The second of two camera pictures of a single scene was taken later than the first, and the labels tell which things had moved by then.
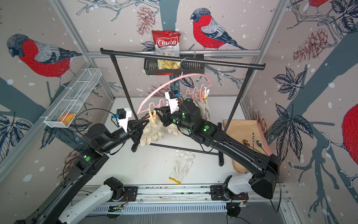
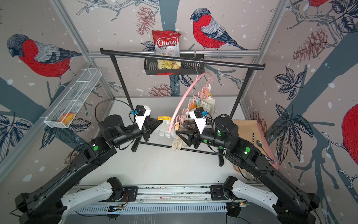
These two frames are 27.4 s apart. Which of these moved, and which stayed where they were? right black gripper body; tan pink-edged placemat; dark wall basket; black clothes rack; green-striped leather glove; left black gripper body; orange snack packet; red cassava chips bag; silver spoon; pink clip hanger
Moved: pink clip hanger; left black gripper body; right black gripper body; green-striped leather glove
Stayed: tan pink-edged placemat; red cassava chips bag; silver spoon; black clothes rack; dark wall basket; orange snack packet
